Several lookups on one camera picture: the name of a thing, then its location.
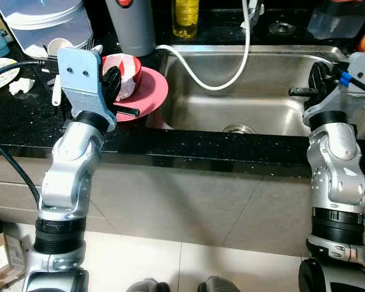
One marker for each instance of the clear water pitcher white lid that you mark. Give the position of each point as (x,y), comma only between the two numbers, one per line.
(42,21)

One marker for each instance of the grey left robot foot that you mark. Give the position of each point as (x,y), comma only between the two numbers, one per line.
(147,286)

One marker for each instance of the grey robot foot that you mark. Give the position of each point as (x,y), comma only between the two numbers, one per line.
(147,286)
(219,285)

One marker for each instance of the crumpled white tissue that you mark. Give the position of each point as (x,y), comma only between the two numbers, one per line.
(21,86)

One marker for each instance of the cardboard box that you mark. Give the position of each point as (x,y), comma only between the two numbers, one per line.
(3,261)

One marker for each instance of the grey right robot foot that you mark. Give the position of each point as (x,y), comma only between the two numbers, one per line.
(219,285)

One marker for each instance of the patterned plate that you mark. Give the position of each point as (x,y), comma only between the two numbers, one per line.
(0,74)

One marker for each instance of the white cup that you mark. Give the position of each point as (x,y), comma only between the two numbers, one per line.
(58,45)

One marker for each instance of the stainless steel sink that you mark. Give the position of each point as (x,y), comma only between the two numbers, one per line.
(261,100)

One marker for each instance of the clear plastic container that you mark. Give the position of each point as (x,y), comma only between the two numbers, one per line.
(337,21)

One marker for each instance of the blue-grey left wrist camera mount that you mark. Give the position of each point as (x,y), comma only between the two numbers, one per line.
(79,76)

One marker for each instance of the round metal countertop fitting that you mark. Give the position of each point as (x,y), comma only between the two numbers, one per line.
(281,28)

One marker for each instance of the yellow oil bottle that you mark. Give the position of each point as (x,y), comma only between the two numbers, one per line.
(186,18)

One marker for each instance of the pink plate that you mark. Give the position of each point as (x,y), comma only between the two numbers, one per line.
(151,91)

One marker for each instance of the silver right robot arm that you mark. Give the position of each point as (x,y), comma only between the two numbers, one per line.
(337,176)

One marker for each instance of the white spoon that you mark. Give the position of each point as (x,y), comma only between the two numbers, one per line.
(56,94)

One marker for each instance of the metal sink drain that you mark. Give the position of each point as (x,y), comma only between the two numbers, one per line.
(238,129)

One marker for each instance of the grey thermos flask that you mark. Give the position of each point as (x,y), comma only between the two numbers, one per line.
(132,27)

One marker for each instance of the red bowl white inside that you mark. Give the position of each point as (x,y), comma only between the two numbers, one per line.
(131,73)

